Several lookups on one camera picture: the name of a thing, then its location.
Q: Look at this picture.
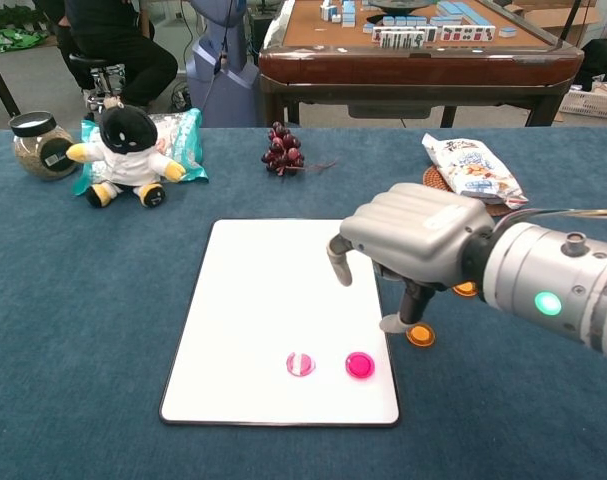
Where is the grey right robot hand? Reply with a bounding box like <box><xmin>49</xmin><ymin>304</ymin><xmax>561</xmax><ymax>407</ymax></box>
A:
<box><xmin>325</xmin><ymin>182</ymin><xmax>497</xmax><ymax>335</ymax></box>

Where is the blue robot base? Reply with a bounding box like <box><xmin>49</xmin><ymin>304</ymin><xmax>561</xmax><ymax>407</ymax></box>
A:
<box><xmin>185</xmin><ymin>0</ymin><xmax>264</xmax><ymax>129</ymax></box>

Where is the white rectangular board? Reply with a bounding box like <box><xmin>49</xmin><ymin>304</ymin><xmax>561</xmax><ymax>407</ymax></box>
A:
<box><xmin>158</xmin><ymin>218</ymin><xmax>402</xmax><ymax>429</ymax></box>

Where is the brown woven coaster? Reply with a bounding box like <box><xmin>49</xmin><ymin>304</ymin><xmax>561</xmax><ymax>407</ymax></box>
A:
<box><xmin>422</xmin><ymin>165</ymin><xmax>514</xmax><ymax>217</ymax></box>

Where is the white snack bag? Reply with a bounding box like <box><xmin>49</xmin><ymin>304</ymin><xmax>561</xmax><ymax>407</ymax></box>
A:
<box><xmin>421</xmin><ymin>132</ymin><xmax>530</xmax><ymax>210</ymax></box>

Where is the dark red grape bunch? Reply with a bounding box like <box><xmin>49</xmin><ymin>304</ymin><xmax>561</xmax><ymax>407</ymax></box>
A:
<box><xmin>260</xmin><ymin>121</ymin><xmax>338</xmax><ymax>177</ymax></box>

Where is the brown mahjong table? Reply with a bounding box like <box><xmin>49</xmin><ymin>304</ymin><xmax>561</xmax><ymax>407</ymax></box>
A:
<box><xmin>257</xmin><ymin>0</ymin><xmax>586</xmax><ymax>129</ymax></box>

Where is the green print mahjong tile row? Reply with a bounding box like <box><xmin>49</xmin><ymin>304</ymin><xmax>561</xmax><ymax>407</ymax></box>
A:
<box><xmin>371</xmin><ymin>25</ymin><xmax>440</xmax><ymax>50</ymax></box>

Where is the red print mahjong tile row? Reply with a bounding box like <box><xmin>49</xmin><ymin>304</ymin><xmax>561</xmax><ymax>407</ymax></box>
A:
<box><xmin>438</xmin><ymin>23</ymin><xmax>498</xmax><ymax>44</ymax></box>

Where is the short blue mahjong tile row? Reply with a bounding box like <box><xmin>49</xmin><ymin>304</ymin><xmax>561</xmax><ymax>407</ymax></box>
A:
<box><xmin>362</xmin><ymin>14</ymin><xmax>434</xmax><ymax>34</ymax></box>

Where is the white plastic basket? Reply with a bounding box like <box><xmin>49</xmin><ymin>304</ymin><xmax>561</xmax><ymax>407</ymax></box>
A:
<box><xmin>557</xmin><ymin>87</ymin><xmax>607</xmax><ymax>121</ymax></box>

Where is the long blue mahjong tile row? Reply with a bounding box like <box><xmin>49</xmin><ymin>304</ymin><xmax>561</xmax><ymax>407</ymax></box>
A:
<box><xmin>430</xmin><ymin>0</ymin><xmax>485</xmax><ymax>29</ymax></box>

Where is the dark round dish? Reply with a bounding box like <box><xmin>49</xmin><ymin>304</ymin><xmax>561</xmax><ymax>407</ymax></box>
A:
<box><xmin>367</xmin><ymin>0</ymin><xmax>435</xmax><ymax>14</ymax></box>

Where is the blue white mahjong tile stack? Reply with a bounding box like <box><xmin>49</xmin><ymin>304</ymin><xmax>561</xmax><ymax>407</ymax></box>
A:
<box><xmin>318</xmin><ymin>0</ymin><xmax>357</xmax><ymax>29</ymax></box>

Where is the teal snack bag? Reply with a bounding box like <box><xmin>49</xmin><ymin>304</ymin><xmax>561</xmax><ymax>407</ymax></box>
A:
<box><xmin>72</xmin><ymin>107</ymin><xmax>210</xmax><ymax>197</ymax></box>

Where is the cardboard box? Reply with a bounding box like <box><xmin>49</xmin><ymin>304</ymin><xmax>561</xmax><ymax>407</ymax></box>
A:
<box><xmin>502</xmin><ymin>0</ymin><xmax>607</xmax><ymax>46</ymax></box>

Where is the black bag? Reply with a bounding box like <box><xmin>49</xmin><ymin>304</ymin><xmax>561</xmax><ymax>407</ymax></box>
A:
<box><xmin>572</xmin><ymin>38</ymin><xmax>607</xmax><ymax>94</ymax></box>

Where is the black tripod stand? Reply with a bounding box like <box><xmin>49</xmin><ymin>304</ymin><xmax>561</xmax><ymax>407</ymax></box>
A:
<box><xmin>556</xmin><ymin>0</ymin><xmax>583</xmax><ymax>52</ymax></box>

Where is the black penguin plush toy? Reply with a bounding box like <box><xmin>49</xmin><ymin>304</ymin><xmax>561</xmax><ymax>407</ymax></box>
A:
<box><xmin>65</xmin><ymin>95</ymin><xmax>188</xmax><ymax>209</ymax></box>

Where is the blue table cloth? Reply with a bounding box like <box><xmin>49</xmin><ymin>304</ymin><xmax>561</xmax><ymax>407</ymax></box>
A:
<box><xmin>0</xmin><ymin>127</ymin><xmax>607</xmax><ymax>480</ymax></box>

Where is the person in black clothes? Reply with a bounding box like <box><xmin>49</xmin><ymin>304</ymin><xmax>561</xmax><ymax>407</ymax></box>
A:
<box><xmin>32</xmin><ymin>0</ymin><xmax>179</xmax><ymax>109</ymax></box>

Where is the chrome swivel stool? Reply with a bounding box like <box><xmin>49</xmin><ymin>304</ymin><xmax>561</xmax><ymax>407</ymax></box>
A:
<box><xmin>68</xmin><ymin>52</ymin><xmax>127</xmax><ymax>114</ymax></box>

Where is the glass jar black lid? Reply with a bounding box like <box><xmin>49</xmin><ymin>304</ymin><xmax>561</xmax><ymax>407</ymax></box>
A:
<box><xmin>8</xmin><ymin>110</ymin><xmax>80</xmax><ymax>182</ymax></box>

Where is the black metal leg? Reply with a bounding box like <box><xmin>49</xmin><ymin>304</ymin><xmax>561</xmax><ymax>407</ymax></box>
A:
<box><xmin>0</xmin><ymin>44</ymin><xmax>22</xmax><ymax>119</ymax></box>

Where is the green plastic bag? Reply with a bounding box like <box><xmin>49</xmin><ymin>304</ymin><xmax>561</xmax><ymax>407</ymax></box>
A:
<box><xmin>0</xmin><ymin>25</ymin><xmax>50</xmax><ymax>54</ymax></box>

